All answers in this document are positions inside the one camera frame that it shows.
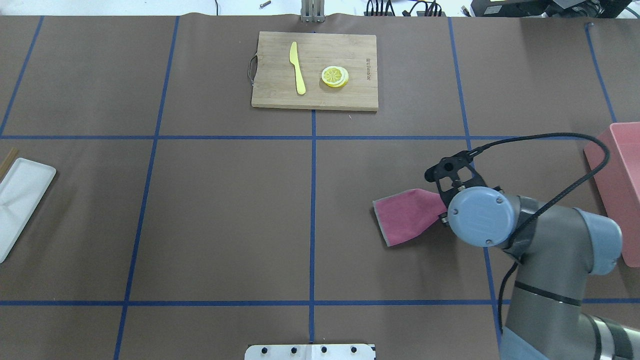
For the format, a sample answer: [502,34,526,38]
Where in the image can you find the pink microfibre cloth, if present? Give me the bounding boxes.
[372,188,447,248]

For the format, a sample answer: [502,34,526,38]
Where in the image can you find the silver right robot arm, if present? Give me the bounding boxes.
[446,186,639,360]

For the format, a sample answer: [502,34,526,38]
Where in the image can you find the yellow lemon slices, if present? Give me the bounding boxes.
[321,65,350,88]

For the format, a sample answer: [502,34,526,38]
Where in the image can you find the bamboo cutting board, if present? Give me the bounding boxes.
[251,31,379,112]

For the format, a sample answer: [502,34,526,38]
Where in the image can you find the yellow plastic knife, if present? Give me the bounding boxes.
[288,41,307,96]

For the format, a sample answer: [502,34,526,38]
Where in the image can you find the pink plastic bin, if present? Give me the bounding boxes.
[584,121,640,275]

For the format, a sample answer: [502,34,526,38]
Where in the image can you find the white towel rack tray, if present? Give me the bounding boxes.
[0,157,57,263]

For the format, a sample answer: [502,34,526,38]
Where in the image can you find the wooden rack rod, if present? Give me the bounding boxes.
[0,147,19,182]

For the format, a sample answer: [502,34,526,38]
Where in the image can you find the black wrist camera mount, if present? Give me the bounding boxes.
[423,151,488,207]

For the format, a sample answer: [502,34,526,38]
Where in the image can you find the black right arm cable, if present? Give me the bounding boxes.
[465,132,612,341]

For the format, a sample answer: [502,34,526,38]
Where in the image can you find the aluminium frame post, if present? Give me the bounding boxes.
[300,0,326,23]

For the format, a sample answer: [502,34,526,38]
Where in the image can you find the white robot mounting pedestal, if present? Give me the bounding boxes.
[244,343,377,360]

